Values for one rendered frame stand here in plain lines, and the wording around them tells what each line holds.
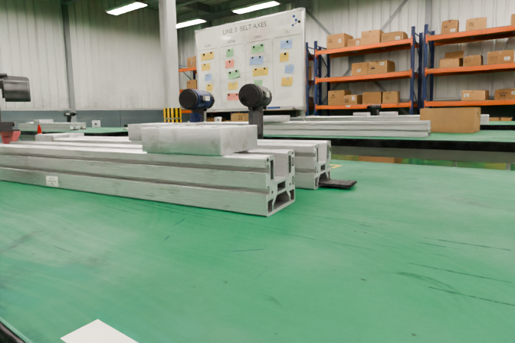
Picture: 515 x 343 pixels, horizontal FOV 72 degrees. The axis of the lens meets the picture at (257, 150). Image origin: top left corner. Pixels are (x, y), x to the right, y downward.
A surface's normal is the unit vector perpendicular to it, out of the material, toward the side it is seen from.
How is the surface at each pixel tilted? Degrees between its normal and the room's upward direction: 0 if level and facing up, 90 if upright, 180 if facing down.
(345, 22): 90
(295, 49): 90
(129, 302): 0
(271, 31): 90
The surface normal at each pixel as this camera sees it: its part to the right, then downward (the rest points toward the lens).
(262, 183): -0.48, 0.10
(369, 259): -0.02, -0.99
